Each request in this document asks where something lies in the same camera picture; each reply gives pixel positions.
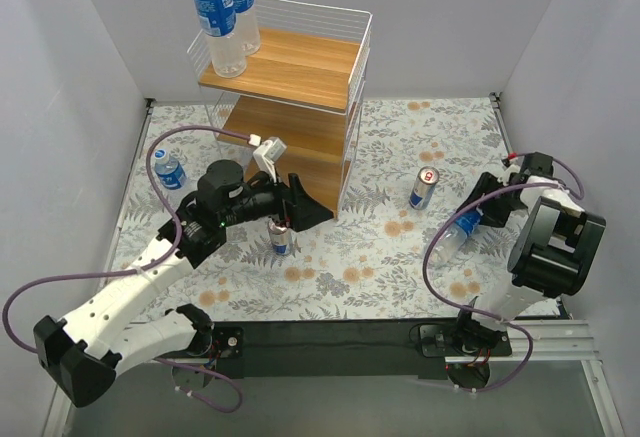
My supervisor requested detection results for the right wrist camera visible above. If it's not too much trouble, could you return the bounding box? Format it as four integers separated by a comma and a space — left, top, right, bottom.
498, 153, 531, 187

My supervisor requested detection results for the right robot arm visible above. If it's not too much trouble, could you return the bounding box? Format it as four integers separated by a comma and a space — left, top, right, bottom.
451, 152, 606, 355

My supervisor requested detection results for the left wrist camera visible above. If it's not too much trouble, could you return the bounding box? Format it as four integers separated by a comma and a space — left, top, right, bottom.
248, 134, 287, 182

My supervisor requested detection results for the left Red Bull can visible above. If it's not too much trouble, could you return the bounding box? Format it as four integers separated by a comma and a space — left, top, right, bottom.
267, 220, 293, 256

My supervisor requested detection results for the right Red Bull can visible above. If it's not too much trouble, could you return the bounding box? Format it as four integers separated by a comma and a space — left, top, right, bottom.
409, 166, 440, 210

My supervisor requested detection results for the white wire wooden shelf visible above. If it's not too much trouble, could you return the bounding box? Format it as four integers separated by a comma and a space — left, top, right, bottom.
187, 0, 372, 212

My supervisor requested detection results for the small Pocari Sweat bottle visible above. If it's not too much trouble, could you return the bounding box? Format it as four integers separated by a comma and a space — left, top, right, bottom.
153, 149, 187, 191

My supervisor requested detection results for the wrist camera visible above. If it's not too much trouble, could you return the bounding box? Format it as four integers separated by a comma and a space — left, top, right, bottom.
498, 153, 531, 187
248, 134, 287, 182

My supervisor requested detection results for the purple cable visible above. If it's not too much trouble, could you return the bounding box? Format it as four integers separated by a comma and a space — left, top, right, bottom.
2, 125, 261, 414
422, 154, 586, 391

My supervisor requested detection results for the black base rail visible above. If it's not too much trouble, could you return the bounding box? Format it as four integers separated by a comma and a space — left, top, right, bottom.
167, 318, 512, 380

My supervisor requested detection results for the red bull can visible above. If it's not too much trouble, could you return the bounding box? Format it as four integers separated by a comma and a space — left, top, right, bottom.
409, 166, 440, 210
267, 220, 293, 256

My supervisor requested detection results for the floral tablecloth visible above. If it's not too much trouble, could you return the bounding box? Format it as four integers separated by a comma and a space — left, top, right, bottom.
119, 96, 546, 322

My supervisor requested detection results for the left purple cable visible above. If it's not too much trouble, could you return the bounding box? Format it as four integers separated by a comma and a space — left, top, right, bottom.
2, 125, 261, 414

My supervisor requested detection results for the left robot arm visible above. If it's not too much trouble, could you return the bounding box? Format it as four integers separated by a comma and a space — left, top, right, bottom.
34, 160, 334, 407

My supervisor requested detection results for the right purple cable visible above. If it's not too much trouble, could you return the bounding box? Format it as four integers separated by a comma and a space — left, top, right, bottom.
422, 154, 586, 391

